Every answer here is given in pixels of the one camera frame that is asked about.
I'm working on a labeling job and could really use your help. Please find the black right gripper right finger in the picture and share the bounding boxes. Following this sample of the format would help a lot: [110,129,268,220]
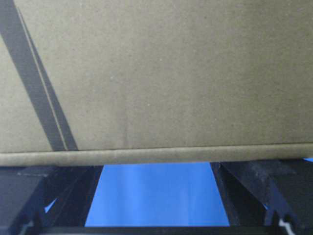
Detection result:
[210,159,313,235]

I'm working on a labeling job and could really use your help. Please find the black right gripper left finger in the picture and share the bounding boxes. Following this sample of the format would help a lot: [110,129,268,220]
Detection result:
[0,166,103,235]

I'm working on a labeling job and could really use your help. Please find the brown Polymaker cardboard box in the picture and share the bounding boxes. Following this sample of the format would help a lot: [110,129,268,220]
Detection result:
[0,0,313,166]

